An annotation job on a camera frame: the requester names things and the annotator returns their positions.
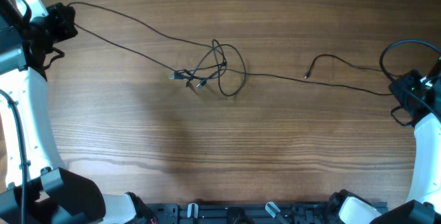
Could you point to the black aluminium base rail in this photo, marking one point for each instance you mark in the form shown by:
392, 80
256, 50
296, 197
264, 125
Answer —
296, 213

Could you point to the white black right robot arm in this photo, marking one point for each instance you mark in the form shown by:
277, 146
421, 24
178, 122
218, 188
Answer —
423, 201

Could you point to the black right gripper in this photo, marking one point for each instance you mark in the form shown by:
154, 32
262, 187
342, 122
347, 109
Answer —
404, 91

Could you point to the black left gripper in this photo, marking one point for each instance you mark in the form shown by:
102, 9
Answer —
63, 14

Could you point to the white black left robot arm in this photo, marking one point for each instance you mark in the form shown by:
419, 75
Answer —
39, 187

